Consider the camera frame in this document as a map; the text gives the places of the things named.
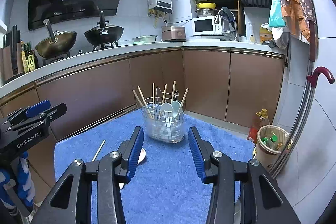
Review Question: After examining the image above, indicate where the blue terry cloth mat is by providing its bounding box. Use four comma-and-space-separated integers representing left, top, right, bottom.
53, 107, 255, 224

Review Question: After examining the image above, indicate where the cooking oil bottle on floor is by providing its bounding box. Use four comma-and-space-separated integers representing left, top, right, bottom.
247, 109, 270, 145

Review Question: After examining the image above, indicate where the black wok with handle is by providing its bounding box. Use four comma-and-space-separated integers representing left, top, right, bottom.
84, 11, 124, 51

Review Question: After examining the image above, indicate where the gas stove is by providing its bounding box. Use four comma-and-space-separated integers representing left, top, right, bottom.
42, 42, 118, 66

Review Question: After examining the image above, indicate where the knife block with knives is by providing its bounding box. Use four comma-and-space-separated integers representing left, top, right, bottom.
1, 25, 25, 84

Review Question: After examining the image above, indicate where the olive oil bottle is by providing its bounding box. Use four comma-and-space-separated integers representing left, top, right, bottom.
27, 42, 36, 72

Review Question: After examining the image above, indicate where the yellow detergent bottle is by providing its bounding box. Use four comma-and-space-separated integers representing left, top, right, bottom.
259, 23, 273, 43

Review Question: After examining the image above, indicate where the light blue ceramic spoon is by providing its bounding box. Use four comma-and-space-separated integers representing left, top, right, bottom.
171, 101, 181, 118

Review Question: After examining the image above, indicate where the white microwave oven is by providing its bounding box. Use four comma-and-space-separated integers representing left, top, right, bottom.
191, 15, 222, 36

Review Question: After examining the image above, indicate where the wire and glass utensil holder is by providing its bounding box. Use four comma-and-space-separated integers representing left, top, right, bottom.
141, 86, 186, 144

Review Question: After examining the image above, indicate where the chrome kitchen faucet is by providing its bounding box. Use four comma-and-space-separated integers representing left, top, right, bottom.
214, 6, 239, 42

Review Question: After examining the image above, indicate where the white ceramic spoon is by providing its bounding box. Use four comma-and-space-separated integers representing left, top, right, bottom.
161, 102, 173, 133

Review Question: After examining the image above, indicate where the bronze wok with handle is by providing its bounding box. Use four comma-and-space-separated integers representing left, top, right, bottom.
35, 19, 77, 59

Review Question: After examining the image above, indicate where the steel bowl on counter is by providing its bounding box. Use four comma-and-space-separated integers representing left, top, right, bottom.
132, 35, 157, 44

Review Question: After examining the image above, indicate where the blue white gloved left hand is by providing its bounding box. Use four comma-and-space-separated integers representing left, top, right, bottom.
1, 151, 36, 211

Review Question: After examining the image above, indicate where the yellow lidded pot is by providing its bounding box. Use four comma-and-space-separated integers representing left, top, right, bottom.
197, 2, 217, 9

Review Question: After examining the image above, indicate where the pink ceramic spoon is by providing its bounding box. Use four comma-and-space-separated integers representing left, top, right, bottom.
119, 148, 146, 189

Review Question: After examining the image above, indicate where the brown rice cooker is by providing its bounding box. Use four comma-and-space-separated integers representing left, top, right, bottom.
162, 26, 186, 42

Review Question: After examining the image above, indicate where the teal plastic bag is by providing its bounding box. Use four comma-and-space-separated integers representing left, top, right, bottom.
269, 0, 286, 28

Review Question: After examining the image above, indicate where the beige trash bin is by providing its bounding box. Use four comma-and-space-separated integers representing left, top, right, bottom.
254, 125, 289, 171

